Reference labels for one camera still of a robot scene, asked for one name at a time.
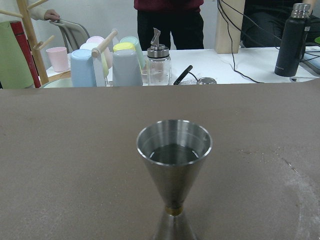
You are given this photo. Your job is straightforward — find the steel cocktail jigger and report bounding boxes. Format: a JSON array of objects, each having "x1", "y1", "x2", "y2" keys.
[{"x1": 136, "y1": 119, "x2": 213, "y2": 240}]

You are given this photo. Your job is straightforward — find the grey cup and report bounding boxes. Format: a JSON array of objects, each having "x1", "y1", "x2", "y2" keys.
[{"x1": 112, "y1": 49, "x2": 143, "y2": 87}]

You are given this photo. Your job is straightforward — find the glass oil dispenser bottle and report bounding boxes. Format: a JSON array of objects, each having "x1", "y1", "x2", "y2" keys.
[{"x1": 146, "y1": 28, "x2": 172, "y2": 86}]

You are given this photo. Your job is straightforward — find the yellow cup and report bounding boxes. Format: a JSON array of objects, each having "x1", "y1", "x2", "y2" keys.
[{"x1": 112, "y1": 41, "x2": 146, "y2": 71}]

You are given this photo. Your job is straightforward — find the mint green cup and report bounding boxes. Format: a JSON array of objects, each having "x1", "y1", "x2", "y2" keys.
[{"x1": 119, "y1": 36, "x2": 147, "y2": 70}]

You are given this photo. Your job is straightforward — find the light blue cup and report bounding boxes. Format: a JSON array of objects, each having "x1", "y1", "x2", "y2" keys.
[{"x1": 70, "y1": 49, "x2": 97, "y2": 88}]

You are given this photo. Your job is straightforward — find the white cup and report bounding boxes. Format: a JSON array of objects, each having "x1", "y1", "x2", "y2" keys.
[{"x1": 80, "y1": 42, "x2": 99, "y2": 51}]

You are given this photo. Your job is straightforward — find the person in dark clothes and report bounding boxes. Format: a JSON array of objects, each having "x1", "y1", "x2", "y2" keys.
[{"x1": 133, "y1": 0, "x2": 204, "y2": 51}]

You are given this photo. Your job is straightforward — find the grey office chair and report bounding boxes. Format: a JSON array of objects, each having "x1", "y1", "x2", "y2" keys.
[{"x1": 49, "y1": 19, "x2": 90, "y2": 53}]

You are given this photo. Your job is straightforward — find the pink cup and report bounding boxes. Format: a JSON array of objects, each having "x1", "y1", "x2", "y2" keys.
[{"x1": 46, "y1": 46, "x2": 69, "y2": 73}]

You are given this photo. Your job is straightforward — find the black insulated bottle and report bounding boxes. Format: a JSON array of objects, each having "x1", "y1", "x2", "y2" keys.
[{"x1": 274, "y1": 3, "x2": 311, "y2": 77}]

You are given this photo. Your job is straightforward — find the wooden mug tree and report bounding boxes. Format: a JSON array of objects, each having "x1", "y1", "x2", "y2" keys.
[{"x1": 0, "y1": 0, "x2": 55, "y2": 88}]

